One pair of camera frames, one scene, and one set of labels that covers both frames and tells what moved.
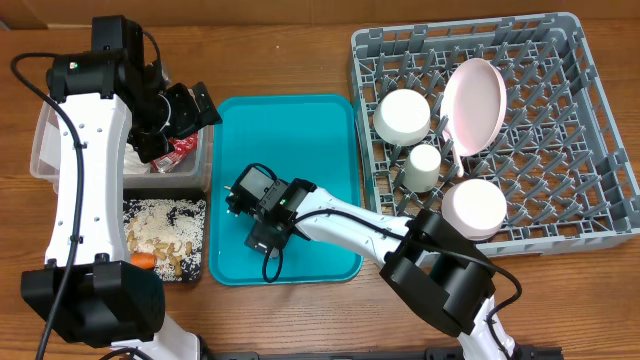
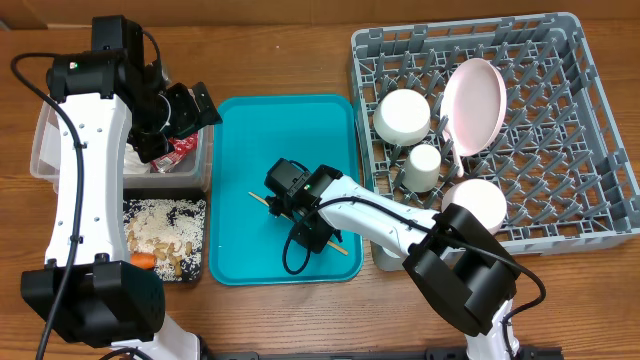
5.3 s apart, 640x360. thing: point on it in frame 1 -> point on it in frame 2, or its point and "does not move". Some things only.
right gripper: x=276 y=233 -> x=311 y=230
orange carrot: x=143 y=260 does not move
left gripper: x=151 y=144 does not move
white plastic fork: x=456 y=157 does not move
